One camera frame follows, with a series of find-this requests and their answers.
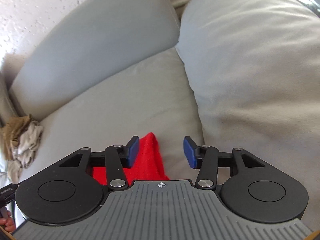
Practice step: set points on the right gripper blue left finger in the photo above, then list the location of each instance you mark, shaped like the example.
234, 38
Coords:
118, 157

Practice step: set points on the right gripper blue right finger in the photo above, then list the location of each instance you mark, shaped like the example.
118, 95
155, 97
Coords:
205, 159

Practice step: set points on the red long-sleeve shirt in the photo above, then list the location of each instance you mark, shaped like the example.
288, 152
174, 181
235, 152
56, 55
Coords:
147, 167

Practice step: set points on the person's left hand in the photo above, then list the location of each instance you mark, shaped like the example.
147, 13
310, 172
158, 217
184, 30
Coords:
7, 223

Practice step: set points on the beige crumpled garment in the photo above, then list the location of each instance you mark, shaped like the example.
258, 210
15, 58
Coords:
23, 155

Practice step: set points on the brown crumpled garment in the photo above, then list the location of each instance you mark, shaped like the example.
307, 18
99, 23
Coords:
11, 134

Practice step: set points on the grey-green sofa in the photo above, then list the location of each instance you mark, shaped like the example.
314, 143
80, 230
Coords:
228, 73

